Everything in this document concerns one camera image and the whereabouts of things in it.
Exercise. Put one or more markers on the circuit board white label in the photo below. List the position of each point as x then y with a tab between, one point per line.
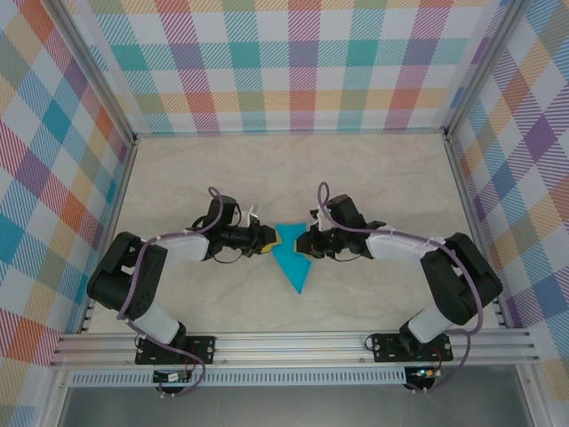
171	377

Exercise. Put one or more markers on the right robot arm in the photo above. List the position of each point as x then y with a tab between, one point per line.
462	280

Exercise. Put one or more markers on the thin aluminium rail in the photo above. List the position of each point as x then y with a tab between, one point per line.
289	132

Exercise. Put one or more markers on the grey metal panel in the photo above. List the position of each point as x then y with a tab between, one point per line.
289	407

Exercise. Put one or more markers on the aluminium cross rail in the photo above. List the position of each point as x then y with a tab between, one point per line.
289	347

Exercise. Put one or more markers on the circuit board green light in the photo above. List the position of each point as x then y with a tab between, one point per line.
423	373

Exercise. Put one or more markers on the aluminium frame post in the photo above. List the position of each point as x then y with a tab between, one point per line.
94	66
484	66

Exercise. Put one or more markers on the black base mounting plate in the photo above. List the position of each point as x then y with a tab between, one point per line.
386	351
205	349

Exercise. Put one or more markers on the blue square paper sheet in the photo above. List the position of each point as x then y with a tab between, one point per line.
293	262

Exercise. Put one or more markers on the aluminium side rail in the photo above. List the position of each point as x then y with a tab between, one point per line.
112	222
473	222

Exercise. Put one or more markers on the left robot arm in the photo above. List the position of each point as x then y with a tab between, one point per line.
124	280

